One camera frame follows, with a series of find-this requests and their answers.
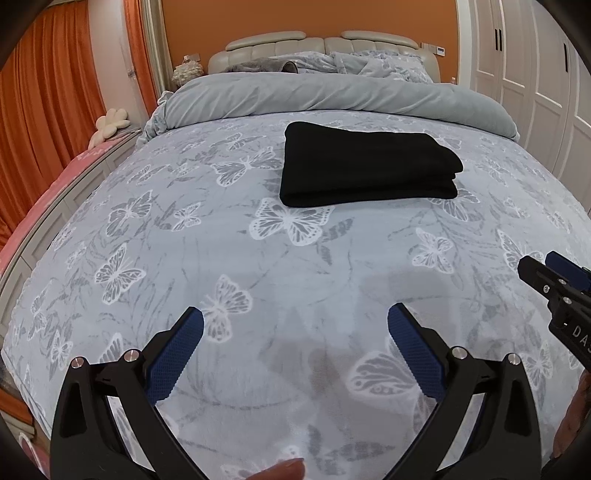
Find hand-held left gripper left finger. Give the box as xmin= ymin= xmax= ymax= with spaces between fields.
xmin=50 ymin=306 xmax=206 ymax=480

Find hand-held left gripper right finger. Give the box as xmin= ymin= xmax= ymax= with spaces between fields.
xmin=387 ymin=302 xmax=542 ymax=480

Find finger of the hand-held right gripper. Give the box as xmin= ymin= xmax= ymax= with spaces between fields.
xmin=517 ymin=256 xmax=566 ymax=301
xmin=545 ymin=250 xmax=591 ymax=294

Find black pants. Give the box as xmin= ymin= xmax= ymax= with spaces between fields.
xmin=279 ymin=121 xmax=464 ymax=208

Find person's right hand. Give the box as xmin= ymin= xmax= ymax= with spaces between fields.
xmin=551 ymin=369 xmax=583 ymax=467

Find person's left hand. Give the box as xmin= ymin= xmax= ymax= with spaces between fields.
xmin=247 ymin=458 xmax=306 ymax=480

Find butterfly print bed blanket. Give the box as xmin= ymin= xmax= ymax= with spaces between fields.
xmin=0 ymin=108 xmax=591 ymax=480

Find grey window seat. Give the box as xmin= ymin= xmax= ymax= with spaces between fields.
xmin=0 ymin=131 xmax=144 ymax=315

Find pink seat mat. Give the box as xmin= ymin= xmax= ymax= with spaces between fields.
xmin=0 ymin=138 xmax=116 ymax=278

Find white flower cushion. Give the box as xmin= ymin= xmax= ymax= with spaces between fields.
xmin=90 ymin=108 xmax=132 ymax=148

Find butterfly print pillow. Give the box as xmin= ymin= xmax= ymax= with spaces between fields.
xmin=295 ymin=50 xmax=435 ymax=84

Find white bedside ornament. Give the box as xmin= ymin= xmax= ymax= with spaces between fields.
xmin=172 ymin=58 xmax=204 ymax=88

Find grey duvet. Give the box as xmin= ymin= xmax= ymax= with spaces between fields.
xmin=141 ymin=71 xmax=520 ymax=144

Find dark grey cloth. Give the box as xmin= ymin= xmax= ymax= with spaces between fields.
xmin=224 ymin=59 xmax=301 ymax=75

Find narrow orange curtain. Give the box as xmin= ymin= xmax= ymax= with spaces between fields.
xmin=122 ymin=0 xmax=160 ymax=116

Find beige padded headboard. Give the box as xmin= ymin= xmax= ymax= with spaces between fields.
xmin=208 ymin=30 xmax=439 ymax=84

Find beige bed frame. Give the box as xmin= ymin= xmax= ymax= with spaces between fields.
xmin=0 ymin=383 xmax=42 ymax=437

